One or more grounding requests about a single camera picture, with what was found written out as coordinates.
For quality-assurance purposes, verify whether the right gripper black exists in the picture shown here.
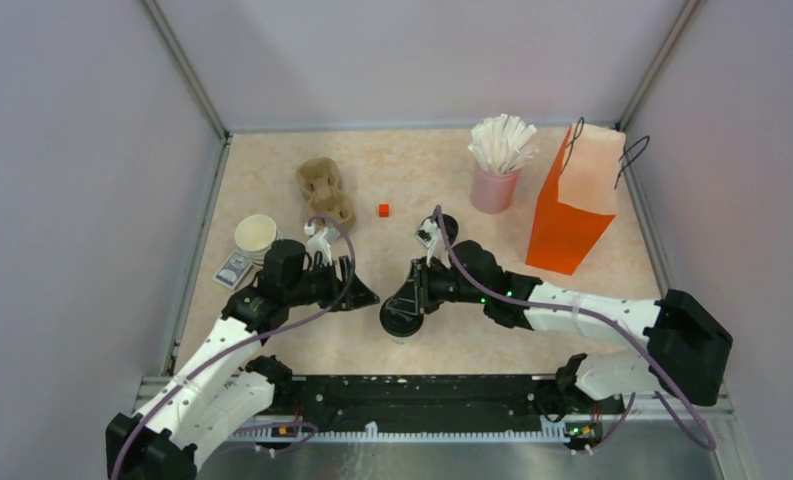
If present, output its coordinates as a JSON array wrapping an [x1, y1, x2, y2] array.
[[387, 255, 488, 314]]

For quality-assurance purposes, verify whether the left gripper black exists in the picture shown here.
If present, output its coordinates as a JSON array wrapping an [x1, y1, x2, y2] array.
[[285, 254, 380, 311]]

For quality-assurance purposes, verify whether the black cup lid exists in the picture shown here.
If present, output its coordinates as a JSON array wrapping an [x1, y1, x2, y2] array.
[[379, 297, 425, 338], [426, 214, 459, 244]]

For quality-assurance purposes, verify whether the white paper cup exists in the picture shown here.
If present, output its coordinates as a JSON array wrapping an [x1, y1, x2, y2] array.
[[391, 335, 415, 345]]

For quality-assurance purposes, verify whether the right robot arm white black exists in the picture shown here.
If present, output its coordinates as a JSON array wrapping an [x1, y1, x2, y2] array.
[[379, 241, 733, 412]]

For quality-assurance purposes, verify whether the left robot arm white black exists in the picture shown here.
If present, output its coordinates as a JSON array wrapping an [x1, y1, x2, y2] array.
[[105, 240, 379, 479]]

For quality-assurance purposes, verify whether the stack of paper cups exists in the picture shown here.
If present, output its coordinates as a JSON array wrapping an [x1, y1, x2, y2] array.
[[234, 214, 280, 266]]

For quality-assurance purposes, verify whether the brown pulp cup carrier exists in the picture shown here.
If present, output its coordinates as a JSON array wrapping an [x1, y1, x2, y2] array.
[[295, 157, 356, 231]]

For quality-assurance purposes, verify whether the pink straw holder cup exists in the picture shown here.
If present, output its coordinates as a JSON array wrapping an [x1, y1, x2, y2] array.
[[470, 164, 520, 215]]

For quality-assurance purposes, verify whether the bundle of white wrapped straws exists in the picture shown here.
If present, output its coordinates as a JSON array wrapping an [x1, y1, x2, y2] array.
[[467, 114, 538, 175]]

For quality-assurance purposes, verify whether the orange paper bag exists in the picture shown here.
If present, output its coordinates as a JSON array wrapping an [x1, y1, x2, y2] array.
[[526, 124, 626, 275]]

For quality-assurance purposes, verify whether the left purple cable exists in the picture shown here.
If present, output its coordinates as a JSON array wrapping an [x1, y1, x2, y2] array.
[[109, 213, 358, 480]]

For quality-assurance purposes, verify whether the purple cable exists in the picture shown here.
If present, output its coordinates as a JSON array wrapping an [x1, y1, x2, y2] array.
[[109, 213, 358, 480], [432, 205, 719, 452]]

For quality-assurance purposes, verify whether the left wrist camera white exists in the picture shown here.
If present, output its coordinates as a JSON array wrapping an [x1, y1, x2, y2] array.
[[304, 222, 340, 266]]

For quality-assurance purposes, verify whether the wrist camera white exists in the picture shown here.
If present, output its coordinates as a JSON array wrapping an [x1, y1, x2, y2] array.
[[415, 217, 442, 255], [304, 222, 340, 266]]

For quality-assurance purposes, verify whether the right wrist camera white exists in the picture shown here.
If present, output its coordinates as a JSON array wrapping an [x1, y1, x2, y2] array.
[[415, 217, 442, 255]]

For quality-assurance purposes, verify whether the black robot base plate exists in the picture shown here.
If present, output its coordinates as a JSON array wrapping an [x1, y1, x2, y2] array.
[[268, 374, 625, 433]]

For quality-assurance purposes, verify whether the white toothed cable rail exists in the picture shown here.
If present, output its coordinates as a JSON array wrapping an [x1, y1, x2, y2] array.
[[228, 422, 570, 444]]

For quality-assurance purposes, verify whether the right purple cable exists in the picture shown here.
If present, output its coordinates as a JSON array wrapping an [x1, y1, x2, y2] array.
[[432, 205, 719, 452]]

